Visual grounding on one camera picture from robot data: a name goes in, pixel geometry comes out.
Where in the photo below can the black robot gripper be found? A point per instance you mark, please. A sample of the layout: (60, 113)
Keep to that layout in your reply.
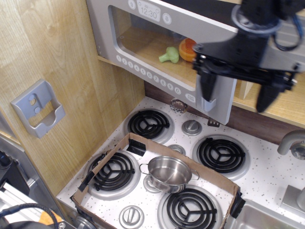
(247, 57)

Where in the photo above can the silver microwave door handle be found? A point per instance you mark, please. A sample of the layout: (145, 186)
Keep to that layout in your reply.
(208, 105)

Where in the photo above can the silver toy microwave door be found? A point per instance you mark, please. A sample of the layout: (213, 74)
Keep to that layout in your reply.
(145, 38)

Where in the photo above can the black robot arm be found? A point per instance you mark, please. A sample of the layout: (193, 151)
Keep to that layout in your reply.
(264, 17)

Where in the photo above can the hanging silver spatula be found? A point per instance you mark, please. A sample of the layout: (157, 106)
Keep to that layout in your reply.
(213, 123)

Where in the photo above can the wooden shelf board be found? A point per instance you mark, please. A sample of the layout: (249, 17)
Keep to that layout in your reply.
(281, 102)

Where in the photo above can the back silver stove knob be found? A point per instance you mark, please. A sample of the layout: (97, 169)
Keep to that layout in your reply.
(192, 127)

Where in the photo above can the silver stove knob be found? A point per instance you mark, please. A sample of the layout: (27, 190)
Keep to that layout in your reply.
(131, 217)
(192, 127)
(178, 149)

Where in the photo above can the hanging silver strainer spoon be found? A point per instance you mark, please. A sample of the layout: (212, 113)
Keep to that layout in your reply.
(178, 106)

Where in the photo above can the orange toy pepper half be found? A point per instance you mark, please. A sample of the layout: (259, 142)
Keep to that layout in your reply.
(186, 51)

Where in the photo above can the back right black burner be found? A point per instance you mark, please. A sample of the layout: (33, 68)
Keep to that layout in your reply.
(220, 153)

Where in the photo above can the black burner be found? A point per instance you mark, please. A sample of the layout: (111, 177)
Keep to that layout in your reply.
(115, 174)
(148, 123)
(220, 153)
(190, 209)

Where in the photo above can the green toy broccoli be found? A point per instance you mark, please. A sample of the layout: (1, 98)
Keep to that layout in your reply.
(172, 54)

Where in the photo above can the silver toy faucet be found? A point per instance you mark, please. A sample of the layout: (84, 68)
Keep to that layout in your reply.
(295, 142)

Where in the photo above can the middle silver stove knob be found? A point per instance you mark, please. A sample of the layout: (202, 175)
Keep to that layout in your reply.
(178, 149)

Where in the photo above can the back left black burner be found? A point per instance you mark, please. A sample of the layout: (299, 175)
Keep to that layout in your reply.
(148, 123)

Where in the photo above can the small stainless steel pot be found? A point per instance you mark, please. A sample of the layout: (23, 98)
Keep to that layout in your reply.
(167, 174)

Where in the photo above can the silver toy sink basin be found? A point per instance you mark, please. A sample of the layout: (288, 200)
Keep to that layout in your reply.
(255, 216)

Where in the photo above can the front right black burner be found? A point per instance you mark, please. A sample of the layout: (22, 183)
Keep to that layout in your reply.
(190, 209)

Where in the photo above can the front left black burner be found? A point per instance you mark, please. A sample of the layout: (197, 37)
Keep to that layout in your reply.
(115, 174)

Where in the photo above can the front silver stove knob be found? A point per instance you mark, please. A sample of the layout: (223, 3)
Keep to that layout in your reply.
(131, 217)

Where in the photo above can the silver oven front knob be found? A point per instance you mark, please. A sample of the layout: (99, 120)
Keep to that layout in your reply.
(82, 223)

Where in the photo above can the brown cardboard frame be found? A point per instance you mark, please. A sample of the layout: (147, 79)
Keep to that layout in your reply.
(139, 145)

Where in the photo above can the grey faucet handle base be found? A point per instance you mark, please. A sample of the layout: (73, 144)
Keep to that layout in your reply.
(294, 201)

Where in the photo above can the grey wall phone holder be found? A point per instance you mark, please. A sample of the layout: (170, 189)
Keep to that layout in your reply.
(32, 101)

